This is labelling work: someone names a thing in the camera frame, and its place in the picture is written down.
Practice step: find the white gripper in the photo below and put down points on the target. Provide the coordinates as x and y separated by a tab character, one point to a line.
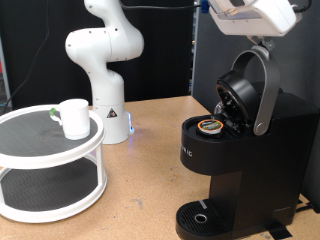
260	20

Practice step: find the orange-rimmed coffee pod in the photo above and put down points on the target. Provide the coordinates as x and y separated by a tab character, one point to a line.
210	126

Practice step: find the black Keurig coffee machine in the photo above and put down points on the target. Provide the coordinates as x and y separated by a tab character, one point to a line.
266	160

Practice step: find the dark grey partition panel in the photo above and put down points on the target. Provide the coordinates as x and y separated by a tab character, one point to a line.
300	66

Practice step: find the black backdrop curtain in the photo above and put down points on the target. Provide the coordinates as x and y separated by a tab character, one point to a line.
166	50

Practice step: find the black tape strip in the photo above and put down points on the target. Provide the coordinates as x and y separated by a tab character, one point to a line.
278	231

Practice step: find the white two-tier turntable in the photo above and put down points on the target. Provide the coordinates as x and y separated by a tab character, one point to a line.
50	160

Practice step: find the grey metal frame post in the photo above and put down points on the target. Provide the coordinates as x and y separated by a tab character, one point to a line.
6	90

